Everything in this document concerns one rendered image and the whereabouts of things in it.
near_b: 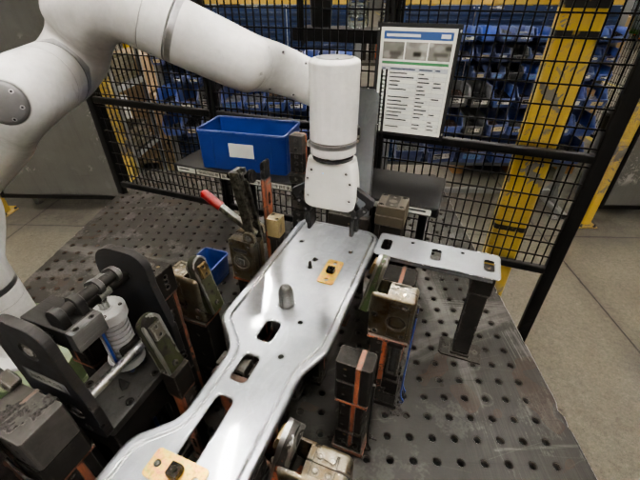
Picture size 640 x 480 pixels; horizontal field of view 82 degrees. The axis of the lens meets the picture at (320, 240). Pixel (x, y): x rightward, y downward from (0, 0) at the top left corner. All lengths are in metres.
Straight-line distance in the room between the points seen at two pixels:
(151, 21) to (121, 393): 0.58
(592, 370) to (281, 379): 1.87
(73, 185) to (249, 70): 2.99
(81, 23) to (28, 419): 0.52
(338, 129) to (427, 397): 0.68
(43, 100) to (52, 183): 2.94
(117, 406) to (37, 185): 3.05
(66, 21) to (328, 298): 0.61
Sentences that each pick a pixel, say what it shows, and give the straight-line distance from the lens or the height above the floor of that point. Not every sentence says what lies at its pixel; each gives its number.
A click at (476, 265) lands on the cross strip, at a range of 0.92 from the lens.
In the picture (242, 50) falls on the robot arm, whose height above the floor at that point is 1.45.
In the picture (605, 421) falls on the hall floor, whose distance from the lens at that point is 2.13.
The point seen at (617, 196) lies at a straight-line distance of 3.55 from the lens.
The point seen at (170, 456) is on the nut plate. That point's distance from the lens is 0.61.
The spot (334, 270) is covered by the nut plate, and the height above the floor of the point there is 1.01.
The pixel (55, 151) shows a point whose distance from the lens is 3.40.
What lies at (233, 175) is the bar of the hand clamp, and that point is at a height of 1.21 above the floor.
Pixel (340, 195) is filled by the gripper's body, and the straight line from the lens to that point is 0.69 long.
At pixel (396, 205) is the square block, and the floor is 1.06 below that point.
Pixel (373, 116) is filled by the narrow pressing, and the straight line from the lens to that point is 0.93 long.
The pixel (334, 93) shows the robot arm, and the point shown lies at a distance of 0.62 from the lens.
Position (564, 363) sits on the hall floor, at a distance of 2.26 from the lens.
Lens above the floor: 1.53
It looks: 34 degrees down
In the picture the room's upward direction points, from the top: straight up
